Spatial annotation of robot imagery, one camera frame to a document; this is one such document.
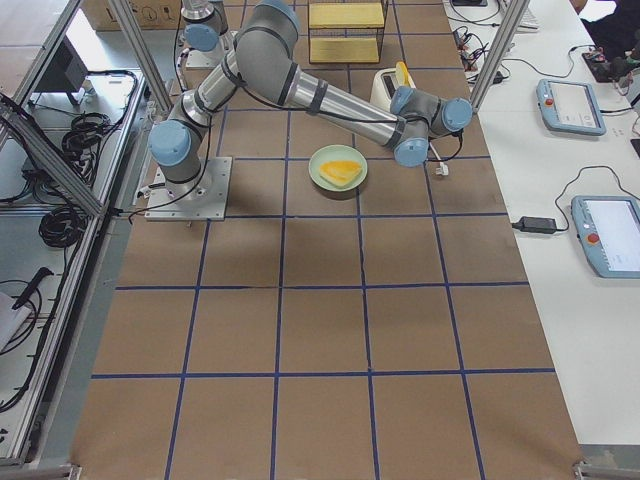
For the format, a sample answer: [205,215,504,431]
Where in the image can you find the cream white toaster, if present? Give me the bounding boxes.
[369,67,416,111]

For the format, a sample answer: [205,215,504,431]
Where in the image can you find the toast slice in toaster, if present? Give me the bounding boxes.
[395,61,411,86]

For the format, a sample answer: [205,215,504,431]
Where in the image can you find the yellow toast on plate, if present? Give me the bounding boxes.
[319,160,362,187]

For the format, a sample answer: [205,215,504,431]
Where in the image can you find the light green plate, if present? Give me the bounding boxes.
[308,145,368,192]

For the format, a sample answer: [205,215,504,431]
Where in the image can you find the black power adapter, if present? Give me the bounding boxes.
[511,216,558,234]

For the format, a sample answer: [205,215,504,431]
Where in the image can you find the far blue teach pendant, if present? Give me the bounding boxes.
[536,79,607,136]

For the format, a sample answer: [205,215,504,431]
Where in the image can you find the blue teach pendant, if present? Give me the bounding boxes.
[536,79,607,136]
[571,196,639,279]

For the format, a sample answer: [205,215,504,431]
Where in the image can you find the cardboard box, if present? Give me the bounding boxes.
[81,0,182,31]

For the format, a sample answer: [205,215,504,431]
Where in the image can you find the near blue teach pendant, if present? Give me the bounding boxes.
[571,196,639,279]

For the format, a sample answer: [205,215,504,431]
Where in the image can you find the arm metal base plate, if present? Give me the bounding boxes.
[186,30,238,70]
[143,156,233,221]

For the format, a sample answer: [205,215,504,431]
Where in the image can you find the white toaster power cord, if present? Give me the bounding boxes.
[425,142,451,179]

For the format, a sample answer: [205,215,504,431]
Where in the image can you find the black wire rack yellow shelves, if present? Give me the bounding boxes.
[307,0,388,64]

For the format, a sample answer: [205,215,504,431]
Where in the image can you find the coiled black cable bundle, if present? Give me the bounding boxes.
[38,205,86,249]

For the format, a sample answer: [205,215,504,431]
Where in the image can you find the aluminium frame post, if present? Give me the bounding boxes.
[470,0,529,113]

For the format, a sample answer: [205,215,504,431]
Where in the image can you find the aluminium frame rail left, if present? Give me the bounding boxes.
[1,94,106,218]

